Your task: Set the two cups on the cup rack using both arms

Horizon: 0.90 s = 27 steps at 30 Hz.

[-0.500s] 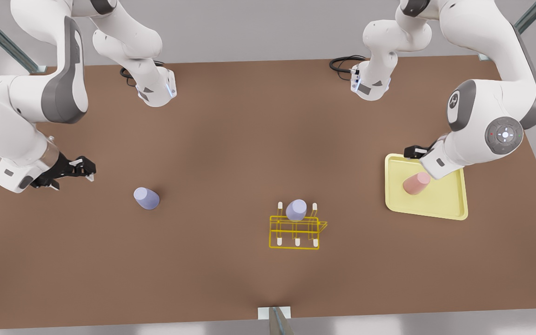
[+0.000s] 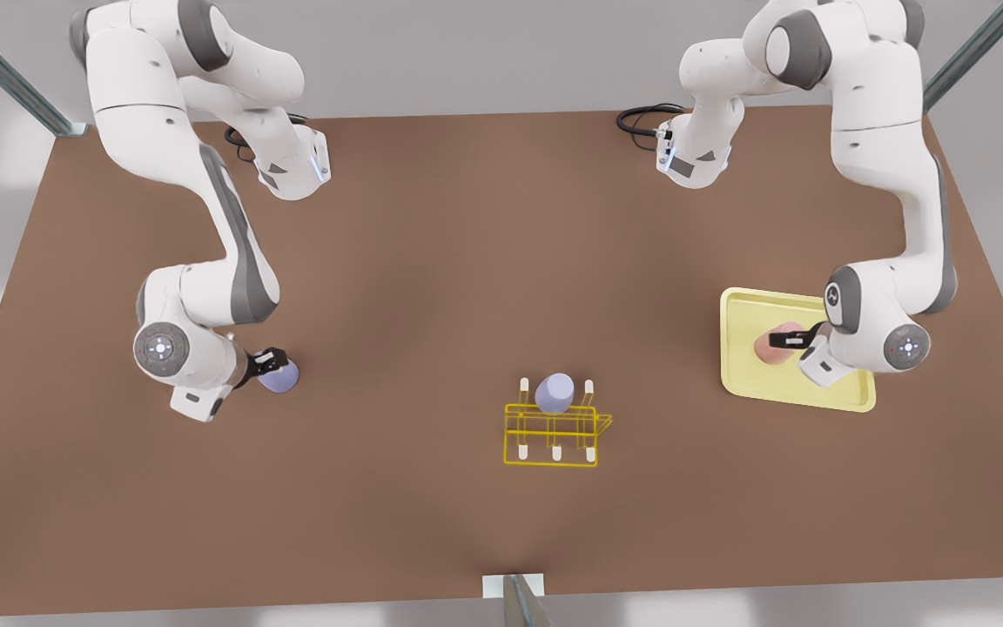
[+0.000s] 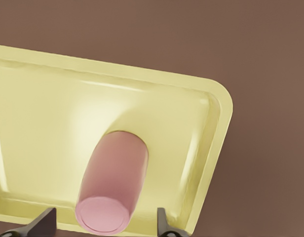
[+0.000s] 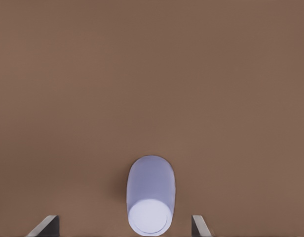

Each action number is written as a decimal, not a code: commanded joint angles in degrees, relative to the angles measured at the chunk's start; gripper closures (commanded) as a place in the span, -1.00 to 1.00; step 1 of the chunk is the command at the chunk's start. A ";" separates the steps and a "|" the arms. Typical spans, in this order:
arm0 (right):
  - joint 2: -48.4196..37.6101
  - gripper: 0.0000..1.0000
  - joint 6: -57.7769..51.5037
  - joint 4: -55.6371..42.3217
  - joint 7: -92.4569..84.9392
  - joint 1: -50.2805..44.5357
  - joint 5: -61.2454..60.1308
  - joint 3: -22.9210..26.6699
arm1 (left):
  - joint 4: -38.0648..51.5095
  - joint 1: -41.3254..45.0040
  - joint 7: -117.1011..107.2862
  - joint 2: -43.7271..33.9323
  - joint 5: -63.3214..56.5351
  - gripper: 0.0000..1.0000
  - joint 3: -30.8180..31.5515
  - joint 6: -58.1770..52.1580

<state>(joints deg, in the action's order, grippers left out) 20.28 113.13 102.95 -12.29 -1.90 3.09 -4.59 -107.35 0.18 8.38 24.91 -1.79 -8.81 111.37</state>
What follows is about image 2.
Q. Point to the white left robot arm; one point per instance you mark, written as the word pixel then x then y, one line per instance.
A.
pixel 893 157

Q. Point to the yellow tray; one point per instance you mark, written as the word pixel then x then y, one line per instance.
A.
pixel 750 357

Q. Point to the lavender cup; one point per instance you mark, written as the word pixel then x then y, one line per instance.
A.
pixel 555 392
pixel 280 376

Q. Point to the silver frame post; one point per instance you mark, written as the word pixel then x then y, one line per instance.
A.
pixel 521 603
pixel 976 48
pixel 5 74

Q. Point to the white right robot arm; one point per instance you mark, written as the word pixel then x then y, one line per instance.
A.
pixel 232 218

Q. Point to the pink cup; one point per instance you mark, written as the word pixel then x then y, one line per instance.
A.
pixel 767 347

